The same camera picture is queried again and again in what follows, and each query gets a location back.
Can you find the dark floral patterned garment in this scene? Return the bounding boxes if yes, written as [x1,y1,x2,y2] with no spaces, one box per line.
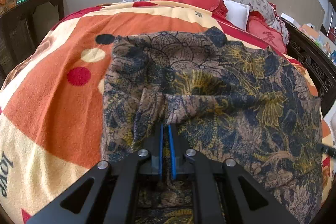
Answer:
[96,27,322,223]

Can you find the dark carved wooden headboard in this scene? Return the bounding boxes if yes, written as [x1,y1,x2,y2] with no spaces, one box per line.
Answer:
[283,19,336,116]

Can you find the orange red cream fleece blanket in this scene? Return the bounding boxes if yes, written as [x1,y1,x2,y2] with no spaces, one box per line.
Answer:
[1,1,335,223]

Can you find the right red heart cushion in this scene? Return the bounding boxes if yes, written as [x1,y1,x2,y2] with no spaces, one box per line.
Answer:
[246,11,286,53]

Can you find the small white pillow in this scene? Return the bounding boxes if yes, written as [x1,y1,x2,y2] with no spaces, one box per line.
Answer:
[223,0,249,31]

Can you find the dark wooden side cabinet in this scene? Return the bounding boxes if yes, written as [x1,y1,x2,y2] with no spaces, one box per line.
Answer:
[1,0,64,83]

